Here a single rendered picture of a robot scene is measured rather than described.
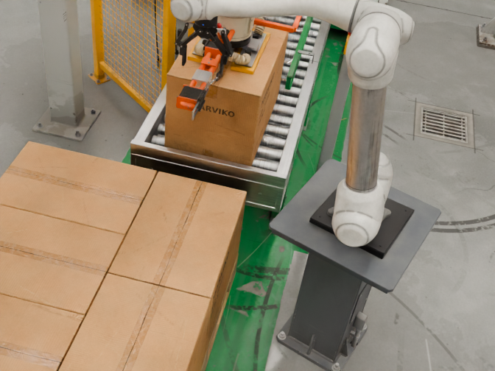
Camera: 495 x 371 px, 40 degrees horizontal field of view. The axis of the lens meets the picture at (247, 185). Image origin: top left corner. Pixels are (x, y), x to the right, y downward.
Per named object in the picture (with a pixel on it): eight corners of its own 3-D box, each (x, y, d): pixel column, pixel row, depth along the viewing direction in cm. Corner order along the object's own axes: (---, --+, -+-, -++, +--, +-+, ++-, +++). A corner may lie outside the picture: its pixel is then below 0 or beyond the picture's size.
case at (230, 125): (202, 79, 346) (208, 8, 319) (278, 96, 341) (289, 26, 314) (163, 149, 302) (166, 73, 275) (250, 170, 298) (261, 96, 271)
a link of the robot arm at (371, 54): (384, 221, 237) (373, 261, 221) (339, 213, 242) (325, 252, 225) (409, 12, 192) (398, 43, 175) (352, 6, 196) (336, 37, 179)
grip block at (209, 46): (208, 48, 274) (208, 36, 270) (230, 54, 273) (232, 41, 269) (202, 59, 268) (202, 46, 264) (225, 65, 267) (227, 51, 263)
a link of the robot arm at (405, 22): (363, -11, 205) (355, 6, 194) (421, 4, 202) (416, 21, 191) (353, 29, 213) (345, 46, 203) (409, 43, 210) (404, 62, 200)
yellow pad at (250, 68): (248, 32, 307) (250, 21, 304) (269, 36, 306) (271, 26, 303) (230, 70, 282) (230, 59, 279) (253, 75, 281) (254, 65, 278)
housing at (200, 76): (195, 78, 257) (196, 68, 254) (212, 82, 257) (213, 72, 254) (190, 87, 252) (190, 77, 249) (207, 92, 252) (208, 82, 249)
